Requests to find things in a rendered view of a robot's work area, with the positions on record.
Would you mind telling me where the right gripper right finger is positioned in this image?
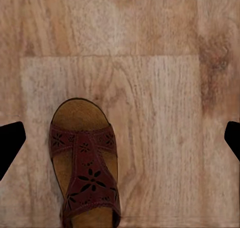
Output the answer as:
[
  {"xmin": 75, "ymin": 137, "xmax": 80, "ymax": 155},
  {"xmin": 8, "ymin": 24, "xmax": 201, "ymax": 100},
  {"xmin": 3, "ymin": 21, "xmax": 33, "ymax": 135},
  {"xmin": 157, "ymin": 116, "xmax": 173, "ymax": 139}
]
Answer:
[{"xmin": 224, "ymin": 121, "xmax": 240, "ymax": 161}]

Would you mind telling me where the sandal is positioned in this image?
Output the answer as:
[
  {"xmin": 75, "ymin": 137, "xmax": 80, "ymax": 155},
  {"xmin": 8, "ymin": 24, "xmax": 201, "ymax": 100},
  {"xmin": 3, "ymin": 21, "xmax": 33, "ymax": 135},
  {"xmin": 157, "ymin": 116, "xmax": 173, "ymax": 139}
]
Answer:
[{"xmin": 48, "ymin": 97, "xmax": 121, "ymax": 228}]

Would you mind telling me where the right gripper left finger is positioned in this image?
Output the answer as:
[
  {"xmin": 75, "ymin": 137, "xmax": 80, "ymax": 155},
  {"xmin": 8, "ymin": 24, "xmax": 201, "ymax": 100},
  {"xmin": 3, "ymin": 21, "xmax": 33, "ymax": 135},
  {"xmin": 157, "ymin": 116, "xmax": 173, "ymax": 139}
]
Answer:
[{"xmin": 0, "ymin": 121, "xmax": 26, "ymax": 181}]

